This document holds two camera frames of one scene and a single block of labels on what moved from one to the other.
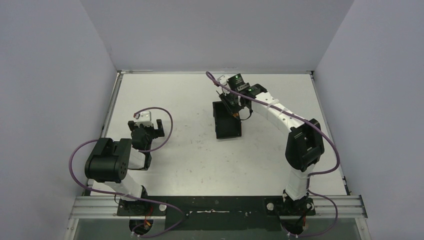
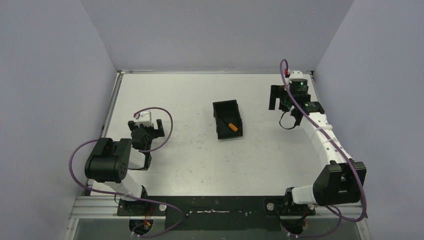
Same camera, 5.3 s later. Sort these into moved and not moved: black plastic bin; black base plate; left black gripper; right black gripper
Moved: right black gripper
Not moved: black plastic bin; black base plate; left black gripper
